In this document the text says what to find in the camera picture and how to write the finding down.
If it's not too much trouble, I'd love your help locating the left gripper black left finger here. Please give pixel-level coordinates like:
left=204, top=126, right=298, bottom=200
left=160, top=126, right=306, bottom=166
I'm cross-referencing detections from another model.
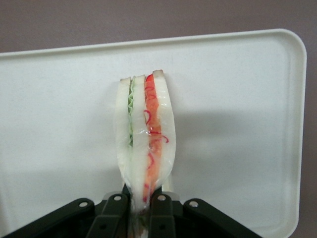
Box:
left=0, top=192, right=130, bottom=238

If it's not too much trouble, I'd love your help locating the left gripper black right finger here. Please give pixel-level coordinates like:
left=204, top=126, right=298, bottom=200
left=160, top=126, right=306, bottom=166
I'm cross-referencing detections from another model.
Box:
left=148, top=192, right=251, bottom=238

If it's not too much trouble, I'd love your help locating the triangle sandwich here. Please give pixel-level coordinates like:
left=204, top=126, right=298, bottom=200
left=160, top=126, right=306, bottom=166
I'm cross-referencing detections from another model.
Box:
left=115, top=69, right=177, bottom=238

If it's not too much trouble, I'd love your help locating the cream plastic tray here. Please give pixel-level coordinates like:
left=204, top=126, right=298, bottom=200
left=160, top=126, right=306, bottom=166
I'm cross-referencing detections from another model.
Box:
left=0, top=28, right=308, bottom=238

